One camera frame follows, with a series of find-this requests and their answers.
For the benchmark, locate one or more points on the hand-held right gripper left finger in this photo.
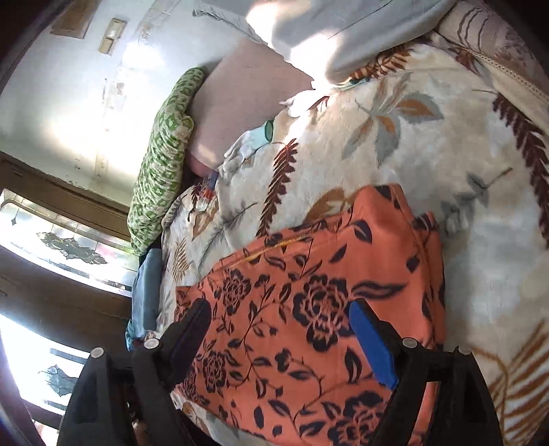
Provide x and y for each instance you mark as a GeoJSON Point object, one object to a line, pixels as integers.
{"type": "Point", "coordinates": [188, 338]}

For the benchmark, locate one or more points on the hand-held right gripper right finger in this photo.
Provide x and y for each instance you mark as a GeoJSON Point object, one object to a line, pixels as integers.
{"type": "Point", "coordinates": [375, 343]}

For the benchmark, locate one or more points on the orange floral shirt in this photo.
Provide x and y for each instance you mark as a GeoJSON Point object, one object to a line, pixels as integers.
{"type": "Point", "coordinates": [317, 274]}

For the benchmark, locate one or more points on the blue striped garment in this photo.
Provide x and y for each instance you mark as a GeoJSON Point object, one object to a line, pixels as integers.
{"type": "Point", "coordinates": [131, 334]}

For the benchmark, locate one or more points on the folded blue cloth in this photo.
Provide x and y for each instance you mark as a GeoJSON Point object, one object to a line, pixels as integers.
{"type": "Point", "coordinates": [148, 291]}

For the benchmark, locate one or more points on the small red and blue packet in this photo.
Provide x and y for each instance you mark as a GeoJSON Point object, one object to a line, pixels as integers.
{"type": "Point", "coordinates": [208, 191]}

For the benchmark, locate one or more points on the stained glass window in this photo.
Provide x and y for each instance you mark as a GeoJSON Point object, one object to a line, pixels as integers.
{"type": "Point", "coordinates": [60, 248]}

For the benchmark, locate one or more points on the green patterned pillow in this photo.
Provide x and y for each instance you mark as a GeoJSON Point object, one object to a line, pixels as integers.
{"type": "Point", "coordinates": [165, 171]}

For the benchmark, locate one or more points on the leaf printed blanket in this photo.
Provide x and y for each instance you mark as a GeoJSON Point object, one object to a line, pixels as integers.
{"type": "Point", "coordinates": [450, 171]}

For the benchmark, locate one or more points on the white glove with teal cuff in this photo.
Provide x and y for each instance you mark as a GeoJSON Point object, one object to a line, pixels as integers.
{"type": "Point", "coordinates": [246, 146]}

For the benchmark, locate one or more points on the grey pillow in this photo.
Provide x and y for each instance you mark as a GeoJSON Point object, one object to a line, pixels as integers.
{"type": "Point", "coordinates": [343, 30]}

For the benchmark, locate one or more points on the striped floral blanket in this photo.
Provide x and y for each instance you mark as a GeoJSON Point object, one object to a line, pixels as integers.
{"type": "Point", "coordinates": [502, 38]}

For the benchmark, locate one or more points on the wooden window frame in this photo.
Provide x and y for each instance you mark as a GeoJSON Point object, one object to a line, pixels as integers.
{"type": "Point", "coordinates": [55, 300]}

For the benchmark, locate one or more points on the beige wall switch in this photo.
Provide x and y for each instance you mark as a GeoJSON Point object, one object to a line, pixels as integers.
{"type": "Point", "coordinates": [112, 35]}

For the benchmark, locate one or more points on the brown wall plate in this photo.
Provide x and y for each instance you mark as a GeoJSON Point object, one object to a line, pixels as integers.
{"type": "Point", "coordinates": [75, 19]}

